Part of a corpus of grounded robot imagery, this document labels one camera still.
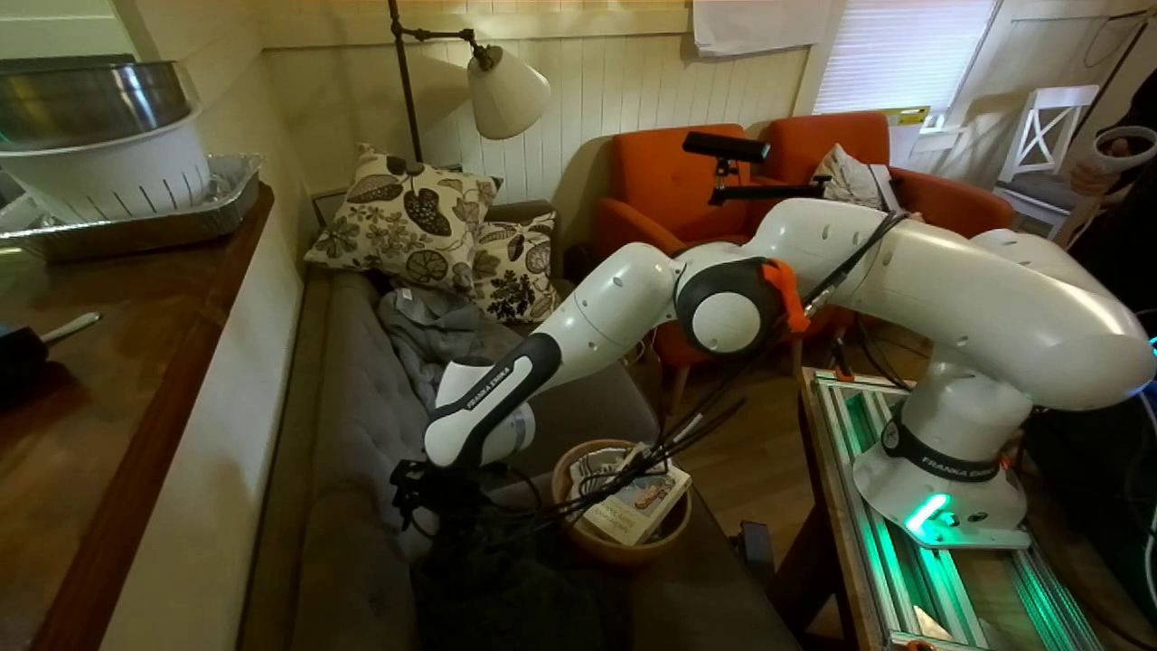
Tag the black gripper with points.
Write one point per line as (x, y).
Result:
(420, 492)

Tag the dark grey blanket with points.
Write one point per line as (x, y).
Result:
(519, 589)

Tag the white mug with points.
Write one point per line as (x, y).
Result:
(1102, 164)

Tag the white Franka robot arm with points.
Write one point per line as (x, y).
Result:
(962, 301)

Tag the light grey blanket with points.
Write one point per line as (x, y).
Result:
(438, 331)

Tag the brown tufted sofa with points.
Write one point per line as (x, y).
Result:
(349, 436)

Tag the round wooden bowl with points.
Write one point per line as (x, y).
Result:
(581, 517)

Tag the small leaf pattern pillow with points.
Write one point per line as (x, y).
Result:
(516, 271)

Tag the large leaf pattern pillow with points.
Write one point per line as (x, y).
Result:
(402, 218)

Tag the dark wooden counter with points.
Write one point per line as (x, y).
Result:
(84, 422)

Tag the orange armchair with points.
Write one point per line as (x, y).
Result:
(657, 194)
(951, 199)

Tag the metal baking tray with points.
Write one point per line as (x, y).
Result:
(147, 223)

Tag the floor lamp white shade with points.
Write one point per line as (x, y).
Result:
(509, 90)

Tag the steel mixing bowl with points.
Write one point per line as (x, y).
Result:
(84, 103)

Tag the patterned cloth on armchair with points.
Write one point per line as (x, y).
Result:
(857, 182)

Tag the white hanging sheet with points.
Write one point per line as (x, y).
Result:
(762, 21)

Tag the white window blind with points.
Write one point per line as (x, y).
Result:
(907, 56)

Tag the white wooden chair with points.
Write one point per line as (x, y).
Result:
(1046, 126)

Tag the person in dark clothes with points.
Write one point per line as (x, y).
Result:
(1125, 253)

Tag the black camera on stand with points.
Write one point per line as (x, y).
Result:
(727, 147)

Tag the aluminium frame robot table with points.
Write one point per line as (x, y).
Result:
(891, 566)

